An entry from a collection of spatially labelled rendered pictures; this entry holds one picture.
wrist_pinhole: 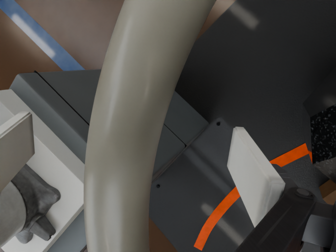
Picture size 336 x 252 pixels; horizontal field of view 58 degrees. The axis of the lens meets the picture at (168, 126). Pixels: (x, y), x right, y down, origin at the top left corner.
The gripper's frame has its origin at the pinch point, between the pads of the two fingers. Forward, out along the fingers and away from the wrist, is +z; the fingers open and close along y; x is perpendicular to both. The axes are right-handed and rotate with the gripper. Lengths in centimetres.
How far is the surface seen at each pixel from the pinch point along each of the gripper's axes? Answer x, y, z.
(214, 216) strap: -82, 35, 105
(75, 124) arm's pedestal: -18, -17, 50
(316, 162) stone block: -23, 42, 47
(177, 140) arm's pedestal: -31, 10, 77
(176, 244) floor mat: -104, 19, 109
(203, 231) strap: -91, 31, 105
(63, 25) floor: -2, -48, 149
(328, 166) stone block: -22, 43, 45
